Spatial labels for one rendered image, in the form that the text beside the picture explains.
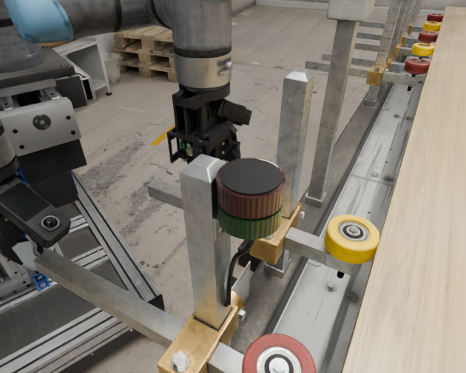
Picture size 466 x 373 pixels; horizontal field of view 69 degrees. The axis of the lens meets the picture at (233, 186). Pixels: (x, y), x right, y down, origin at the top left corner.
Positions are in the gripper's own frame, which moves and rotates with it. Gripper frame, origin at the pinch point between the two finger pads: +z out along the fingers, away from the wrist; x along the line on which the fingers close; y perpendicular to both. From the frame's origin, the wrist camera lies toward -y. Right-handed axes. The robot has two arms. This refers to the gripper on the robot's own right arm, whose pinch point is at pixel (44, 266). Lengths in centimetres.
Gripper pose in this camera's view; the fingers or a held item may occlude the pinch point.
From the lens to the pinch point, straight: 67.2
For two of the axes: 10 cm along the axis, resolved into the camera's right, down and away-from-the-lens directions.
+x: -4.9, 5.3, -7.0
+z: 0.0, 8.0, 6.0
